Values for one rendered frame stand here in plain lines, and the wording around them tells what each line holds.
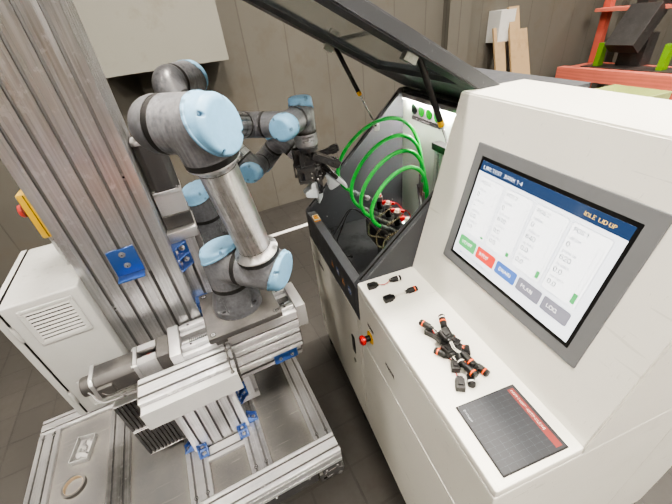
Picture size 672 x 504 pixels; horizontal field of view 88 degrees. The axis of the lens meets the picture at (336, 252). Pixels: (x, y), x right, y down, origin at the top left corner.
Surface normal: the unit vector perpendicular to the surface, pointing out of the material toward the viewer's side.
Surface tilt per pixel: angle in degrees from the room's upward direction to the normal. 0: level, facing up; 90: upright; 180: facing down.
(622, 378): 76
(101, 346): 90
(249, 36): 90
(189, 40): 90
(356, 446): 0
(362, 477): 0
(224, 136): 82
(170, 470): 0
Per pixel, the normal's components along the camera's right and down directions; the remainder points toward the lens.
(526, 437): -0.10, -0.82
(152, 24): 0.44, 0.47
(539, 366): -0.94, 0.07
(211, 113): 0.91, 0.02
